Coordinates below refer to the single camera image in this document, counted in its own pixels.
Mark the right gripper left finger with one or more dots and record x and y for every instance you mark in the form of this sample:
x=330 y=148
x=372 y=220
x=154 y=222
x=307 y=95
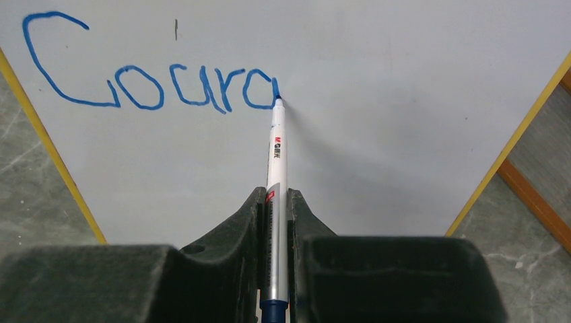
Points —
x=213 y=279

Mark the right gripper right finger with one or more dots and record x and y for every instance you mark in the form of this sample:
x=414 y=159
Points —
x=385 y=278

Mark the white blue marker pen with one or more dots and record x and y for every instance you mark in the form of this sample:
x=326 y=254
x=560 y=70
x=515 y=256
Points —
x=275 y=291

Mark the yellow framed whiteboard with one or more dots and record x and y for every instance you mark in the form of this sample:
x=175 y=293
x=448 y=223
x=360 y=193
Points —
x=396 y=110

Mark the orange wooden rack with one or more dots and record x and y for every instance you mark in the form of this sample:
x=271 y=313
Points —
x=537 y=169

